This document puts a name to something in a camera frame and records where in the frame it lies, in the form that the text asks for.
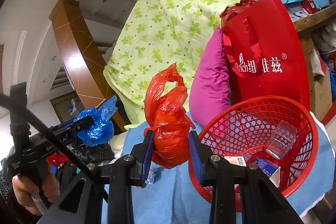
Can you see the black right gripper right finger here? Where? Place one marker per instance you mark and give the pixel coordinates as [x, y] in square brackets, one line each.
[261, 201]

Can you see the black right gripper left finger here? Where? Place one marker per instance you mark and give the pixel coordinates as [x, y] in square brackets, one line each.
[82, 202]

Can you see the blue plastic bag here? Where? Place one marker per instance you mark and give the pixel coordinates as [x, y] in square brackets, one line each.
[101, 129]

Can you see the clear plastic tray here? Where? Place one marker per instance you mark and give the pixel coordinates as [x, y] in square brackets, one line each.
[281, 140]

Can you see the red plastic bag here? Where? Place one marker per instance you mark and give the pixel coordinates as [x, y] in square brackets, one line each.
[167, 118]

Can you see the white red medicine box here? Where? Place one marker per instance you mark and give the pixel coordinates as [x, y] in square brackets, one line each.
[236, 160]

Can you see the person left hand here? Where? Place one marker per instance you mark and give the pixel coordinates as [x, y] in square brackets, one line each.
[25, 189]

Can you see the large black garbage bag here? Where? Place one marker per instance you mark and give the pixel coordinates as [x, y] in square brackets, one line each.
[98, 155]

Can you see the red plastic mesh basket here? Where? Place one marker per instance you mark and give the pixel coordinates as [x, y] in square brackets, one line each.
[245, 130]

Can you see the blue blanket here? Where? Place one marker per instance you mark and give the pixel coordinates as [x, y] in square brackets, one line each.
[173, 199]

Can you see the magenta pillow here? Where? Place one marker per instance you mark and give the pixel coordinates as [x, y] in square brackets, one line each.
[210, 90]

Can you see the cardboard box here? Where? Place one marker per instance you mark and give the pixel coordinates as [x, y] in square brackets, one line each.
[320, 92]

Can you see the red gift bag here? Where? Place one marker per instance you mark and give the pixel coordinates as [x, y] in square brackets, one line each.
[264, 52]

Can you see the wooden shelf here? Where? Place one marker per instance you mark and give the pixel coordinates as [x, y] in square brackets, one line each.
[317, 20]

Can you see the green clover quilt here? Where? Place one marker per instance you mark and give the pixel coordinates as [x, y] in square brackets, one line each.
[156, 34]

